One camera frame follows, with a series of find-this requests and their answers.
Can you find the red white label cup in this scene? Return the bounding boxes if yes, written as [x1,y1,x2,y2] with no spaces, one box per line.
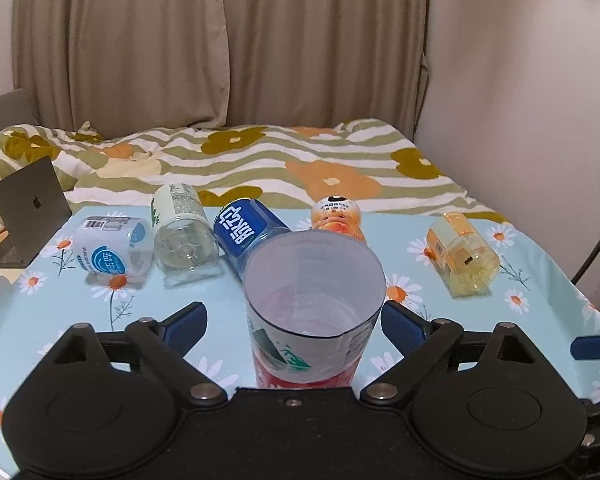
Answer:
[242,230,386,389]

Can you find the yellow label bottle cup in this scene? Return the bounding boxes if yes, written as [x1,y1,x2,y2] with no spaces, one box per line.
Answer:
[426,211,500,297]

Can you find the clear green label bottle cup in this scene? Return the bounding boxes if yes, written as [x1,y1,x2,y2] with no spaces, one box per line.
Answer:
[150,183,220,284]

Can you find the white blue label bottle cup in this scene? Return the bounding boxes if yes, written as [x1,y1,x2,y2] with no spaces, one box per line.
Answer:
[73,216,155,278]

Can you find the orange label bottle cup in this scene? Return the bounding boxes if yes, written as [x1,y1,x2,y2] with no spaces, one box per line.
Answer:
[311,195,366,243]

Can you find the daisy print blue tablecloth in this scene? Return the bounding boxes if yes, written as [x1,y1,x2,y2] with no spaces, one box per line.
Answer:
[0,212,600,479]

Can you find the grey laptop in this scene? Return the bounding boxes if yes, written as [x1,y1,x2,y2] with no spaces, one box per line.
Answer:
[0,156,71,269]

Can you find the striped floral duvet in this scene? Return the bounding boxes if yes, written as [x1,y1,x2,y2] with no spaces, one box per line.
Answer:
[0,118,504,233]

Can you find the grey headboard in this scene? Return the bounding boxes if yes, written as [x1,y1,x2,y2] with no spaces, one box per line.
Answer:
[0,89,38,131]

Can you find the beige curtain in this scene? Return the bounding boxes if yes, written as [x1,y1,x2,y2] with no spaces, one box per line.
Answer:
[12,0,429,138]

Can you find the black cable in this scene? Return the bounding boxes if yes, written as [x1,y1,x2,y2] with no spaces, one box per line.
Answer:
[571,213,600,285]

